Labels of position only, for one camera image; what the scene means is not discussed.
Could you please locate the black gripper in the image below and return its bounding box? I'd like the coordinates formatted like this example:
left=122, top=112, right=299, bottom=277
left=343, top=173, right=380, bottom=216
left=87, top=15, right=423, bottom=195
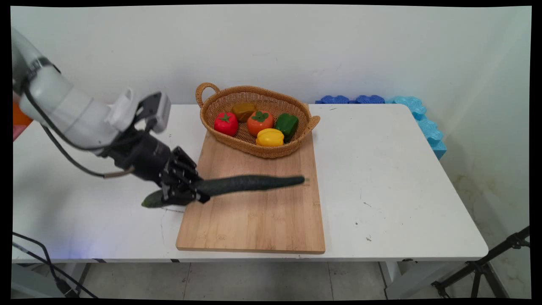
left=107, top=131, right=211, bottom=206

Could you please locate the long dark green cucumber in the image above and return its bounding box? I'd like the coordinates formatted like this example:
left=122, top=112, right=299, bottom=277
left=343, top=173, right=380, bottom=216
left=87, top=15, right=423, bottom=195
left=141, top=175, right=306, bottom=209

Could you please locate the red toy tomato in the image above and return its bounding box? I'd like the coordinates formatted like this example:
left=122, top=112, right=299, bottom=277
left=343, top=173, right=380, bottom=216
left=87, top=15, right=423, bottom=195
left=213, top=111, right=240, bottom=137

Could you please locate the woven wicker basket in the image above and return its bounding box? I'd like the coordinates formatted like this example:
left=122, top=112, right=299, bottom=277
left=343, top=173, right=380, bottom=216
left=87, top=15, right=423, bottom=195
left=195, top=82, right=321, bottom=159

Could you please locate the wooden cutting board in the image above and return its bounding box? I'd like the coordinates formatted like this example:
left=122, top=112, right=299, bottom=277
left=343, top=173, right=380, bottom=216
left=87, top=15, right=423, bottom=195
left=176, top=130, right=326, bottom=255

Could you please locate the brown toy potato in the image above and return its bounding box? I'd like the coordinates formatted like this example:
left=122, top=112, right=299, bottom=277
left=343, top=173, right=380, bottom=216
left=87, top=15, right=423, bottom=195
left=231, top=102, right=258, bottom=123

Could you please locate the orange toy persimmon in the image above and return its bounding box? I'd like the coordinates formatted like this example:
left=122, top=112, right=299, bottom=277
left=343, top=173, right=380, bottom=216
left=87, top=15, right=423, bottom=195
left=246, top=110, right=275, bottom=138

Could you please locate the yellow toy bell pepper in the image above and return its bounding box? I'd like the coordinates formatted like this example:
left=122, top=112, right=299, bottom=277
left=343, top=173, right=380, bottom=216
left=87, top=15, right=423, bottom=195
left=256, top=128, right=285, bottom=148

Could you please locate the green toy bell pepper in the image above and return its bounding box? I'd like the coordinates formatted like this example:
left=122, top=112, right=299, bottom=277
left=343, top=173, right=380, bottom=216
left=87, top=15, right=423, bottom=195
left=274, top=112, right=299, bottom=143

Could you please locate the white table leg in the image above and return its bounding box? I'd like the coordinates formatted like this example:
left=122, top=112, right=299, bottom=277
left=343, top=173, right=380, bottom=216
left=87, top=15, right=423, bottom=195
left=64, top=262, right=92, bottom=298
left=378, top=260, right=468, bottom=300

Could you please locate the orange box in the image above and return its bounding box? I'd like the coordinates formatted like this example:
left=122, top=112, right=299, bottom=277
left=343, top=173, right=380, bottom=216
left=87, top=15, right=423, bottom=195
left=12, top=102, right=34, bottom=127

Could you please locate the light blue foam mat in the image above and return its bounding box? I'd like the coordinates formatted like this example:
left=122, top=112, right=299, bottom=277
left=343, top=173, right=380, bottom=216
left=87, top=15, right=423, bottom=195
left=384, top=96, right=448, bottom=160

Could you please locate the black tripod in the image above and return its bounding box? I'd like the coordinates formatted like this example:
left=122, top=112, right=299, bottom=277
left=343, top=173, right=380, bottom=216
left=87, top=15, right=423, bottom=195
left=431, top=226, right=531, bottom=299

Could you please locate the black floor cable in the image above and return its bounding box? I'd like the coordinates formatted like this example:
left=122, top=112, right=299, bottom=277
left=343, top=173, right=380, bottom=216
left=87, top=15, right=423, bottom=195
left=12, top=231, right=99, bottom=299

